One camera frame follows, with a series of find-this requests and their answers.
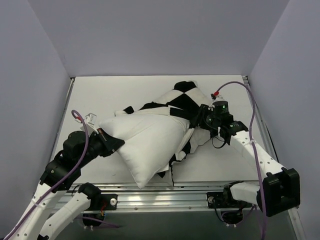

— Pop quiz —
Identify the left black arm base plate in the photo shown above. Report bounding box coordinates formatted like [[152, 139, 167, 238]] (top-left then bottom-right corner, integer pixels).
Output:
[[90, 193, 118, 212]]

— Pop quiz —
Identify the black white checkered pillowcase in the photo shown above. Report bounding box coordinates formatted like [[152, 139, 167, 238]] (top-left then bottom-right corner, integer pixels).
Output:
[[114, 80, 213, 187]]

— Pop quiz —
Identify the aluminium rail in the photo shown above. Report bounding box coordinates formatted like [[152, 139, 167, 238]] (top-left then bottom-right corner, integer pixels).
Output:
[[65, 77, 75, 109], [241, 75, 278, 161]]

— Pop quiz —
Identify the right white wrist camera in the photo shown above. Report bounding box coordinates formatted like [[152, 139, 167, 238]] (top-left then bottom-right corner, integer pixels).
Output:
[[210, 91, 224, 102]]

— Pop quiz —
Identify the aluminium front rail frame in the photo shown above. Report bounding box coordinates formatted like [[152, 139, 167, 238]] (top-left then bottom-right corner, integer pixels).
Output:
[[57, 182, 300, 213]]

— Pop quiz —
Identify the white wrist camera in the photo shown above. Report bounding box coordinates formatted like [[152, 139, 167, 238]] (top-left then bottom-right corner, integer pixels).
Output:
[[210, 91, 224, 102], [83, 113, 98, 133]]

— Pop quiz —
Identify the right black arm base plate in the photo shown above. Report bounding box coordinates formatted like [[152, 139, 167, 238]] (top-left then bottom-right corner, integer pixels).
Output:
[[206, 192, 235, 209]]

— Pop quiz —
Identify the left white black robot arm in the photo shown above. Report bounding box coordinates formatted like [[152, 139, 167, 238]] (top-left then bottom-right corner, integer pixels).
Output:
[[5, 128, 125, 240]]

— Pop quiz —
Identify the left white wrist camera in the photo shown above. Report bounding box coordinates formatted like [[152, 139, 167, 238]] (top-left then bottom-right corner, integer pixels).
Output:
[[83, 113, 98, 133]]

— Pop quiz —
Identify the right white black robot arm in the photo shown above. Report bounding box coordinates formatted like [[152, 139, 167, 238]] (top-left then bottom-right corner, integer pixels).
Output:
[[193, 100, 301, 217]]

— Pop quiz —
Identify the right side aluminium rail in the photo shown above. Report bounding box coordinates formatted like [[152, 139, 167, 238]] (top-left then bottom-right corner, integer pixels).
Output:
[[241, 75, 278, 161]]

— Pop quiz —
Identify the white pillow insert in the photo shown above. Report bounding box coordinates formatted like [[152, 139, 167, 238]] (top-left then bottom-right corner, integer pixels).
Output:
[[99, 114, 190, 189]]

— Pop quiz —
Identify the left side aluminium rail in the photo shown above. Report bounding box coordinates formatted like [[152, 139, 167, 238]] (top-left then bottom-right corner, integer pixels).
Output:
[[65, 77, 75, 109]]

